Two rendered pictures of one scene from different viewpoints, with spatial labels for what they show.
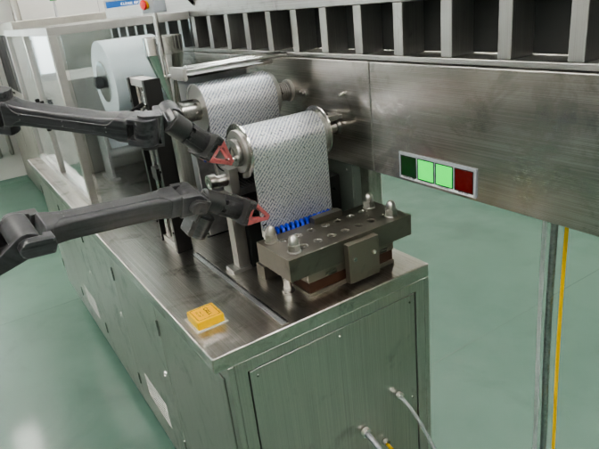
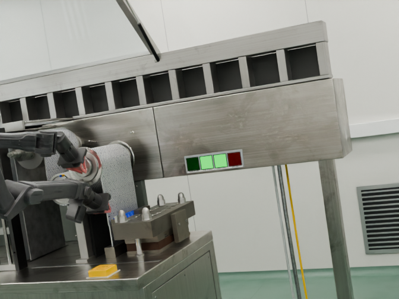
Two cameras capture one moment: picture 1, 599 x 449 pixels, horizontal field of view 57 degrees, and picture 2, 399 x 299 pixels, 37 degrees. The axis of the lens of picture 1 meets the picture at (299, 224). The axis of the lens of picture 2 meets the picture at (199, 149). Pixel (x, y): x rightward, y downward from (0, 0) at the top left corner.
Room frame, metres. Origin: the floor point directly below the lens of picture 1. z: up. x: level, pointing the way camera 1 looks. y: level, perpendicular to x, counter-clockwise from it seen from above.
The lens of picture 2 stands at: (-0.60, 1.11, 1.37)
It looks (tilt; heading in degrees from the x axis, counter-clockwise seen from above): 3 degrees down; 324
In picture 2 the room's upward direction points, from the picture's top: 9 degrees counter-clockwise
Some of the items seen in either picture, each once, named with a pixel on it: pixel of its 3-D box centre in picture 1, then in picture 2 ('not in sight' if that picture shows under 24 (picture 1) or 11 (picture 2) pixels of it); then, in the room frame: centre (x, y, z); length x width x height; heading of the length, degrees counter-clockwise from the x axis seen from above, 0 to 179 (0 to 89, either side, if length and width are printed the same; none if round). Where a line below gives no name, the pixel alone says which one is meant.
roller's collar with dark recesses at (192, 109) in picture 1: (188, 110); (24, 152); (1.65, 0.29, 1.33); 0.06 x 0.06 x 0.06; 31
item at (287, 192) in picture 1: (295, 193); (120, 196); (1.46, 0.00, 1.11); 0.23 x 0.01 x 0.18; 121
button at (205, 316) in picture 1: (205, 316); (103, 270); (1.19, 0.25, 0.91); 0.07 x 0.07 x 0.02; 31
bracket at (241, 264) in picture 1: (231, 220); (79, 220); (1.46, 0.19, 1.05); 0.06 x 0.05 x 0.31; 121
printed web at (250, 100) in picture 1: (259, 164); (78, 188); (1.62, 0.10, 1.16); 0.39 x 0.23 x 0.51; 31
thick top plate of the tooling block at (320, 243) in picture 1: (335, 237); (156, 219); (1.38, -0.09, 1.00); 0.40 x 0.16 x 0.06; 121
